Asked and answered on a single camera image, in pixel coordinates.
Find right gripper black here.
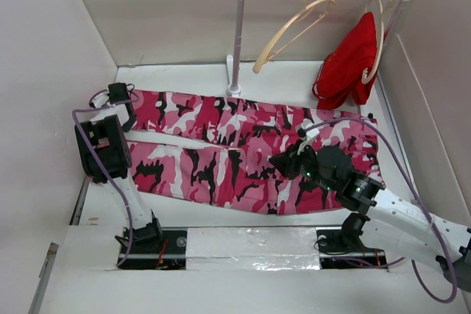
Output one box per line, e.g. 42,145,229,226
269,138,337,193

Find pink camouflage trousers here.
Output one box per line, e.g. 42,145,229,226
130,90,381,215

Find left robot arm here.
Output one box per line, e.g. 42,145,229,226
72,82,164,253

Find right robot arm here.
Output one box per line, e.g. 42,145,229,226
269,145,470,292

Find wooden hanger with red garment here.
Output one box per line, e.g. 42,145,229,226
361,0,399,85

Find red garment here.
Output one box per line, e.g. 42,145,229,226
312,12,382,110

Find silver tape strip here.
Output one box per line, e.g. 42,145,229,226
185,226,320,271

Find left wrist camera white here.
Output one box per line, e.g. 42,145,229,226
88,93,109,108

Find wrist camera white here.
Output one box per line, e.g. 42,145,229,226
295,121,319,155
88,93,109,108

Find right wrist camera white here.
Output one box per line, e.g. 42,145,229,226
295,121,319,155

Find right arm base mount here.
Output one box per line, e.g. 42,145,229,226
314,213,388,269

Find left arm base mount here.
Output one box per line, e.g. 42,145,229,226
115,228,188,271

